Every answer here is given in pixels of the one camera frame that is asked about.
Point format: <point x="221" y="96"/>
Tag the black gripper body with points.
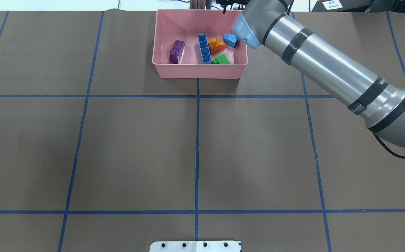
<point x="224" y="9"/>

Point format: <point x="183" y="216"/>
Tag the small blue block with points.
<point x="231" y="40"/>

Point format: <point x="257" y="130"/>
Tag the orange block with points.
<point x="216" y="45"/>

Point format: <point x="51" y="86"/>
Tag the long blue four-stud block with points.
<point x="206" y="57"/>

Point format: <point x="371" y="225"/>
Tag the green two-stud block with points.
<point x="221" y="59"/>

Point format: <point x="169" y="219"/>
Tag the purple block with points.
<point x="176" y="52"/>

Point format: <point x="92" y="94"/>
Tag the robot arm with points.
<point x="366" y="94"/>

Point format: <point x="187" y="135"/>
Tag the pink plastic box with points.
<point x="185" y="25"/>

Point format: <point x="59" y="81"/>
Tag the aluminium frame post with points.
<point x="198" y="4"/>

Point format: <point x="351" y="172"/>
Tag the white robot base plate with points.
<point x="196" y="246"/>

